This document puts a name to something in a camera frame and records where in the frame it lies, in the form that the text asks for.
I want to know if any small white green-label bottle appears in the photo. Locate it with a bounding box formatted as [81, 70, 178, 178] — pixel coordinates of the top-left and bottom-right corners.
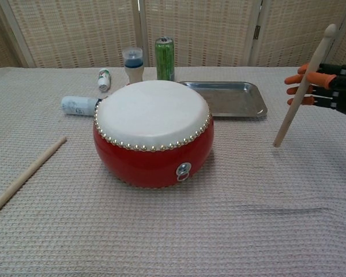
[97, 68, 112, 93]

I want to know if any beige bottle with clear cap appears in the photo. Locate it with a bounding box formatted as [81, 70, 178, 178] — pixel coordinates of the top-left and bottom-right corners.
[121, 46, 145, 87]

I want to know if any white bottle with blue cap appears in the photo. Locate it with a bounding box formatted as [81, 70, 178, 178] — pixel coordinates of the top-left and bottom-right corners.
[60, 95, 104, 117]

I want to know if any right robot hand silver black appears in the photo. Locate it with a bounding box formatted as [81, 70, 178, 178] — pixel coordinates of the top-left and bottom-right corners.
[284, 62, 346, 121]

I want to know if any woven folding screen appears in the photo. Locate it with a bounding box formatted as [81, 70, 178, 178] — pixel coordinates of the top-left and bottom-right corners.
[0, 0, 346, 72]

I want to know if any beige woven tablecloth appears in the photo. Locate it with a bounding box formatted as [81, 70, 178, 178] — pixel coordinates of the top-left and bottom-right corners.
[0, 66, 346, 277]

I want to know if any red drum with white head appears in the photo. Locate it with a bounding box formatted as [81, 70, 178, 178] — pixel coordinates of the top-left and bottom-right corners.
[92, 80, 215, 190]

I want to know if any wooden drumstick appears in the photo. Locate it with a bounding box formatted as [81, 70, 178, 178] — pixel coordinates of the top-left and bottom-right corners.
[0, 136, 67, 222]
[272, 23, 338, 148]

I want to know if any rectangular stainless steel tray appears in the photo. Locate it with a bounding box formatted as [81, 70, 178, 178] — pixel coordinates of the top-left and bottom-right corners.
[178, 81, 268, 118]

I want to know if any green drink can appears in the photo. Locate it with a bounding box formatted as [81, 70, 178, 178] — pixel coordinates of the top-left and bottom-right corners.
[155, 36, 175, 81]

